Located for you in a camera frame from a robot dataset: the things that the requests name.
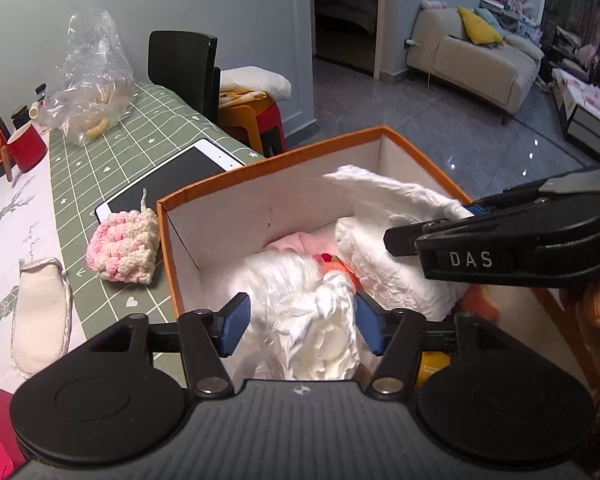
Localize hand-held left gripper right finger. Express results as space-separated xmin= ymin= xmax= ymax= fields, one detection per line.
xmin=355 ymin=292 xmax=523 ymax=396

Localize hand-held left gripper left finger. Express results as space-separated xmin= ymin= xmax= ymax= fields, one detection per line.
xmin=87 ymin=292 xmax=251 ymax=396

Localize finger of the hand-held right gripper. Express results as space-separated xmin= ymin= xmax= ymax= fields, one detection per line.
xmin=384 ymin=200 xmax=600 ymax=289
xmin=462 ymin=179 xmax=562 ymax=217

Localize plastic wrap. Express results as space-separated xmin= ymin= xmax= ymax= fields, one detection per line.
xmin=224 ymin=251 xmax=363 ymax=382

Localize white crinkled plastic bag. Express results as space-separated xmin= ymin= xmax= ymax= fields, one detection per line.
xmin=324 ymin=165 xmax=477 ymax=322

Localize orange storage box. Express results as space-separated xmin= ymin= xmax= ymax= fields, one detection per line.
xmin=156 ymin=125 xmax=600 ymax=392

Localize pink cloth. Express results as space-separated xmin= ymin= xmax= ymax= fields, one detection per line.
xmin=266 ymin=231 xmax=342 ymax=262

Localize yellow item in box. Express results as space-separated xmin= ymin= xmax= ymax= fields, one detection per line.
xmin=417 ymin=351 xmax=453 ymax=390

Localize low white cabinet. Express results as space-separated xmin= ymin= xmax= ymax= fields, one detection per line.
xmin=551 ymin=66 xmax=600 ymax=157

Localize pink white crochet pouch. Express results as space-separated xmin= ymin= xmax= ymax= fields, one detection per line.
xmin=85 ymin=189 xmax=162 ymax=287

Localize beige sofa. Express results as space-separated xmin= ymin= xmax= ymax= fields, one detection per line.
xmin=406 ymin=7 xmax=545 ymax=127

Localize tablet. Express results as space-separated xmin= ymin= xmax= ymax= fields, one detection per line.
xmin=94 ymin=138 xmax=247 ymax=224

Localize yellow pillow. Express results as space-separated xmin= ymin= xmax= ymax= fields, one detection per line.
xmin=456 ymin=6 xmax=504 ymax=47

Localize light blue pillow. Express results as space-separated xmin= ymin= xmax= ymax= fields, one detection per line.
xmin=474 ymin=7 xmax=512 ymax=37

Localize beige bath mitt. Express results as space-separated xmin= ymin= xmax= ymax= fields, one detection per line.
xmin=10 ymin=257 xmax=74 ymax=379

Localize orange and red stools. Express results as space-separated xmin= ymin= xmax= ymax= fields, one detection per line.
xmin=217 ymin=99 xmax=288 ymax=157

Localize green checked tablecloth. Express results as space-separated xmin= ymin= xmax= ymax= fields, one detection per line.
xmin=46 ymin=82 xmax=267 ymax=357

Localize white printed table runner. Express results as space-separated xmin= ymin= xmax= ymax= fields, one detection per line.
xmin=0 ymin=159 xmax=89 ymax=394

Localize white fluffy cushion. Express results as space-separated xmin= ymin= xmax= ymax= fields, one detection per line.
xmin=219 ymin=65 xmax=292 ymax=102

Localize black chair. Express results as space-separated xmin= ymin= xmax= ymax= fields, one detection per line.
xmin=147 ymin=30 xmax=222 ymax=127

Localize red mug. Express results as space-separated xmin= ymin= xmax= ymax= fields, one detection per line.
xmin=6 ymin=122 xmax=49 ymax=174

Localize clear plastic bag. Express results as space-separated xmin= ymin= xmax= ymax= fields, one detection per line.
xmin=39 ymin=2 xmax=137 ymax=147

